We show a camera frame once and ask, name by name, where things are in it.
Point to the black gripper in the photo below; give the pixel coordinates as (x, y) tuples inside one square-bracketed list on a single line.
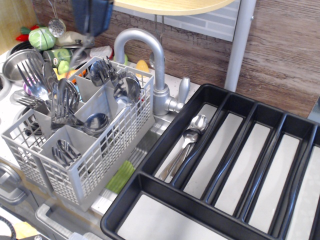
[(92, 16)]

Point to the small steel spoon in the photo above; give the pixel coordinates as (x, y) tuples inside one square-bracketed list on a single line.
[(79, 50)]

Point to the large spoon back compartment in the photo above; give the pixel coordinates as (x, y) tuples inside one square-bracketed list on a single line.
[(127, 92)]

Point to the large spoon compartment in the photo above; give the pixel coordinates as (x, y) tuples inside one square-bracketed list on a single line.
[(127, 92), (94, 125)]

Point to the large fork outside basket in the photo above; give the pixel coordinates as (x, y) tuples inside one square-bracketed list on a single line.
[(33, 78)]

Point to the large spoon middle compartment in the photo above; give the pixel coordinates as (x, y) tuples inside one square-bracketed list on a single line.
[(94, 125)]

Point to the grey plastic cutlery basket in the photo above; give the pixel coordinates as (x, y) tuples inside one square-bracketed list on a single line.
[(30, 140)]

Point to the teaspoon in tray upper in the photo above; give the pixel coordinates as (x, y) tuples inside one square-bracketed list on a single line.
[(199, 122)]

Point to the teaspoon in tray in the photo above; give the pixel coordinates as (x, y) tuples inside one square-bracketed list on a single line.
[(199, 122), (190, 136)]

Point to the teaspoon in tray lower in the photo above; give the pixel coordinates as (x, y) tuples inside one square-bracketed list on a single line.
[(190, 136)]

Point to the black cutlery tray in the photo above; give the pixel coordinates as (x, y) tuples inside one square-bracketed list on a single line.
[(254, 174)]

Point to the hanging perforated skimmer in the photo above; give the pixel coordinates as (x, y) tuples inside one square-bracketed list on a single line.
[(56, 26)]

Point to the green toy cabbage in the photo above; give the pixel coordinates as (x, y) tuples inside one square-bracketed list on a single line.
[(41, 39)]

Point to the green labelled tin can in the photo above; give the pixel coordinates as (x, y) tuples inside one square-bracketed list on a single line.
[(55, 56)]

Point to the spoons back left compartment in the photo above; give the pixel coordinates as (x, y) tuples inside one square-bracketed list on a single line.
[(102, 71)]

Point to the light wooden shelf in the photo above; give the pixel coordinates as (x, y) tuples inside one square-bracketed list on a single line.
[(173, 7)]

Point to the yellow toy lemon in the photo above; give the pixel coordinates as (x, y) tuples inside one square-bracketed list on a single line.
[(141, 67)]

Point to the bundle of forks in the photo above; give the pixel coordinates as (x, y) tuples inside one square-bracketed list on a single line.
[(65, 101)]

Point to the steel pot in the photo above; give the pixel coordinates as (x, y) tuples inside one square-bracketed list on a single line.
[(21, 59)]

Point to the silver kitchen faucet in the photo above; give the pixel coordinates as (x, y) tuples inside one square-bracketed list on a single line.
[(163, 102)]

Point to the green cloth sponge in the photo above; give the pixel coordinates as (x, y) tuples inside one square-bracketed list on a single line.
[(121, 177)]

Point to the grey metal post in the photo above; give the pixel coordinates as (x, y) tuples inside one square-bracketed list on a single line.
[(241, 34)]

